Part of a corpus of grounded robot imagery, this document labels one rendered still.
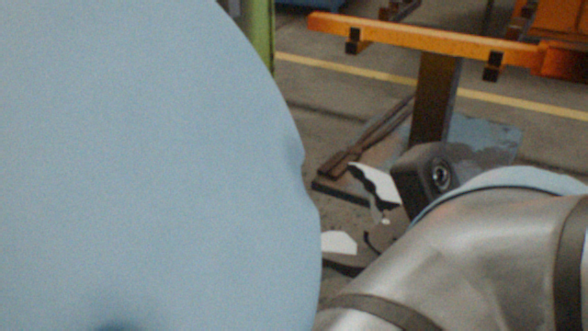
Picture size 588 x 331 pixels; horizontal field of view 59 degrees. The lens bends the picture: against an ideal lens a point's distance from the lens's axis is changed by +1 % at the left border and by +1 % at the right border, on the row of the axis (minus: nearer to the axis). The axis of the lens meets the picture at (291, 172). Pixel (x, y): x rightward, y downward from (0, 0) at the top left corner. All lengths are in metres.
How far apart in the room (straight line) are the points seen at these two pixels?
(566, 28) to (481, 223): 3.82
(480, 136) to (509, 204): 0.94
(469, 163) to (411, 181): 0.65
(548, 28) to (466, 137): 2.91
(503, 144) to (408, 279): 0.96
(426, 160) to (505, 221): 0.21
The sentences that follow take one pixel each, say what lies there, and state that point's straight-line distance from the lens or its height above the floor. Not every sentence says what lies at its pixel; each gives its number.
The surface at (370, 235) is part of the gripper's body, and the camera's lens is 0.43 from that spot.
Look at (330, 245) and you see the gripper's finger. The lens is 0.42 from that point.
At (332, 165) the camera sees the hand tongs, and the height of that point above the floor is 0.78.
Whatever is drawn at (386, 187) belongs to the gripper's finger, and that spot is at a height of 1.01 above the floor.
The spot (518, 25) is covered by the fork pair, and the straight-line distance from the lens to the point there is 0.93.
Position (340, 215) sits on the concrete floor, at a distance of 2.08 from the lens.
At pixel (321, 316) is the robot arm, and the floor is 1.17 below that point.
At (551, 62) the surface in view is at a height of 1.02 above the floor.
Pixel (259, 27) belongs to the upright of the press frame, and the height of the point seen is 0.96.
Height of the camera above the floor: 1.29
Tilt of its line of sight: 34 degrees down
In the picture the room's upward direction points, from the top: straight up
